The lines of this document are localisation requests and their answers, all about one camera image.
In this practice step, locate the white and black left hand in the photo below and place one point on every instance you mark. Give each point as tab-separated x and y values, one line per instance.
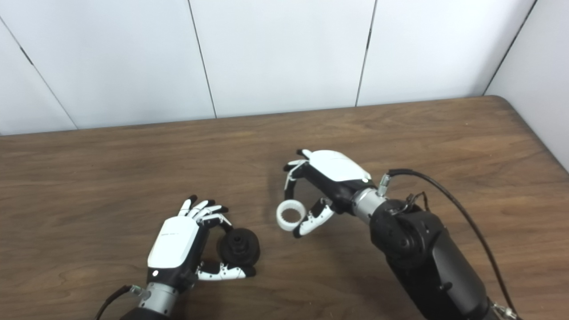
173	242

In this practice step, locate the white and black right hand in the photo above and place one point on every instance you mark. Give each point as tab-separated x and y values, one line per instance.
338	166

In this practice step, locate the round black plastic part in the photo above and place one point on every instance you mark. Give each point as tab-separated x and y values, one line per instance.
242	249

